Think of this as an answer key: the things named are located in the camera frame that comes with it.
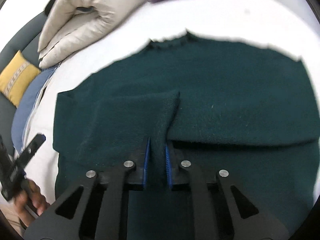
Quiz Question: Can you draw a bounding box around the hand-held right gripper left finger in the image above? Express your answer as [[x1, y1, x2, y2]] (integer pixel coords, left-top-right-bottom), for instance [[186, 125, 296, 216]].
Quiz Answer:
[[24, 137, 152, 240]]

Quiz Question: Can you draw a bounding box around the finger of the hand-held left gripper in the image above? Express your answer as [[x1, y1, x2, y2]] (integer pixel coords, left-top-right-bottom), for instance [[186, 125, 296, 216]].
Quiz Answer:
[[16, 134, 46, 168]]

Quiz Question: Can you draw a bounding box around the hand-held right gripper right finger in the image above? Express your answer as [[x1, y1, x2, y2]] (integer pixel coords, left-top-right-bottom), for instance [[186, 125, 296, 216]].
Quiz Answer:
[[165, 142, 290, 240]]

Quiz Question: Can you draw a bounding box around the dark green sweater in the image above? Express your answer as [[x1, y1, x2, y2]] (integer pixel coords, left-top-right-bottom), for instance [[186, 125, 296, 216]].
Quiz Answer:
[[52, 29, 320, 240]]

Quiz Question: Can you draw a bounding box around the person's left hand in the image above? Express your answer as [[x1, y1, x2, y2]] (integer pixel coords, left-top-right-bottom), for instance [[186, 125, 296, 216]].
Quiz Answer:
[[12, 179, 51, 227]]

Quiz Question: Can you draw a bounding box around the blue pillow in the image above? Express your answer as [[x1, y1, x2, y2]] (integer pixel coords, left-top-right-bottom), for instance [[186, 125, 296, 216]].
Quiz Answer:
[[11, 66, 60, 153]]

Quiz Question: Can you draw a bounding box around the yellow patterned cushion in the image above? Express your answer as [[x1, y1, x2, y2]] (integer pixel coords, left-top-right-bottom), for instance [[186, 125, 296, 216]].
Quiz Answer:
[[0, 50, 42, 107]]

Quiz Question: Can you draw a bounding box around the grey padded headboard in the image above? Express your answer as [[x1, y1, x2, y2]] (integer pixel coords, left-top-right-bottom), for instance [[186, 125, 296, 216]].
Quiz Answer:
[[0, 12, 48, 153]]

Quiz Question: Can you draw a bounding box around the folded beige duvet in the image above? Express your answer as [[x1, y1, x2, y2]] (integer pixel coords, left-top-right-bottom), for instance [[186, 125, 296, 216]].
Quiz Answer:
[[37, 0, 153, 69]]

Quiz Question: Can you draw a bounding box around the bed with white sheet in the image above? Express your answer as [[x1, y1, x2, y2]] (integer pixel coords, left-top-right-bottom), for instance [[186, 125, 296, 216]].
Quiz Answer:
[[0, 0, 320, 205]]

